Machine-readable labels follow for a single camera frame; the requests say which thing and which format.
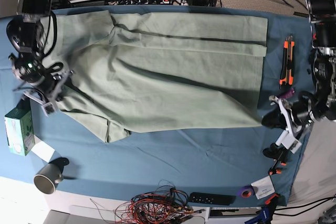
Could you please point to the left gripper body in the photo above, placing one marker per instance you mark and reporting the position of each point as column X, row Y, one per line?
column 299, row 112

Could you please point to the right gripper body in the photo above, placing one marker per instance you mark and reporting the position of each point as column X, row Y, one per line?
column 48, row 88

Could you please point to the sage green T-shirt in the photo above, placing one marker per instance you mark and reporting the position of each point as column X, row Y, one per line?
column 160, row 71

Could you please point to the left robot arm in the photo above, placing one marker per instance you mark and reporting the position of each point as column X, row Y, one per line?
column 322, row 21

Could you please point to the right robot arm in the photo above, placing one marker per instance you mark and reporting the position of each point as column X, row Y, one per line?
column 33, row 33

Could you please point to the purple glue tube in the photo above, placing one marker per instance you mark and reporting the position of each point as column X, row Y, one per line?
column 287, row 94

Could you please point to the white black hand pump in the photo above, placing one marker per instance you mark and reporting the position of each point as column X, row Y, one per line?
column 274, row 151

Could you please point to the green tissue box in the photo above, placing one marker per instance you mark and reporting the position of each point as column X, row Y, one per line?
column 19, row 130

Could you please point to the orange black utility knife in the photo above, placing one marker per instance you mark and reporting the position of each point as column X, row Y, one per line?
column 288, row 64

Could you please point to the orange black spring clamp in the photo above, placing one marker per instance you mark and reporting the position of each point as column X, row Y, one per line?
column 280, row 159

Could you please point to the white paper slip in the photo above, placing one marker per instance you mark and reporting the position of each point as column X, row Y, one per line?
column 43, row 151

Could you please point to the black computer mouse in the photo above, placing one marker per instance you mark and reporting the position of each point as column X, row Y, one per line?
column 13, row 31

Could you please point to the white card box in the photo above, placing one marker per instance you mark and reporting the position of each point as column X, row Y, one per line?
column 263, row 187

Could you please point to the purple tape roll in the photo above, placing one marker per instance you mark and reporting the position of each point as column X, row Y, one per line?
column 246, row 192

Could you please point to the grey ceramic mug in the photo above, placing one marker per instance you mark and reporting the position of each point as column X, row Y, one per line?
column 48, row 178

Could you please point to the blue bar clamp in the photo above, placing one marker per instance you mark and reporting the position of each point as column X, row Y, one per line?
column 266, row 213

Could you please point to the black remote control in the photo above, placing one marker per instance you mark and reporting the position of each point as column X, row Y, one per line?
column 211, row 199

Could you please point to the black power strip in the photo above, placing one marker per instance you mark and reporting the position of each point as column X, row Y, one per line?
column 143, row 2

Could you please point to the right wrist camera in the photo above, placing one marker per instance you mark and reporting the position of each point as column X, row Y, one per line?
column 49, row 108

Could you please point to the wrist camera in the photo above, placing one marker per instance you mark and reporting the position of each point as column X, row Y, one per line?
column 290, row 142
column 49, row 108

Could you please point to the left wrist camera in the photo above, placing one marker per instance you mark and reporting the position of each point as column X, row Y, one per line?
column 290, row 142

